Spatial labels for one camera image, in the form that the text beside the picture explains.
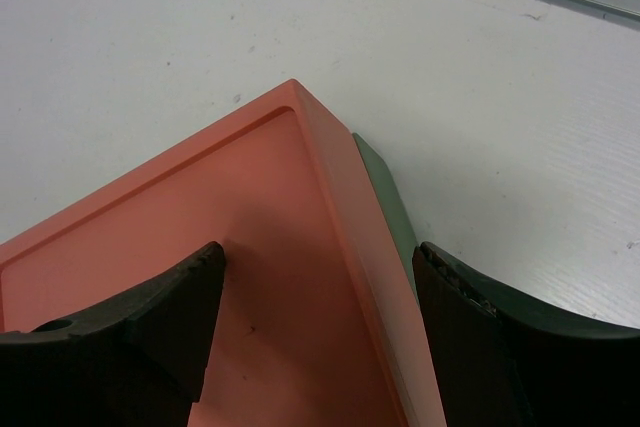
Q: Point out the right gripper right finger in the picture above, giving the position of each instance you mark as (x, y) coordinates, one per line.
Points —
(505, 358)

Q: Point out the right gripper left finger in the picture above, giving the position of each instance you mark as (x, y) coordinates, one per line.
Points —
(135, 359)

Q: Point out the green drawer box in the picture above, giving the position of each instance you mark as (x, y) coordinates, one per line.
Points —
(392, 206)

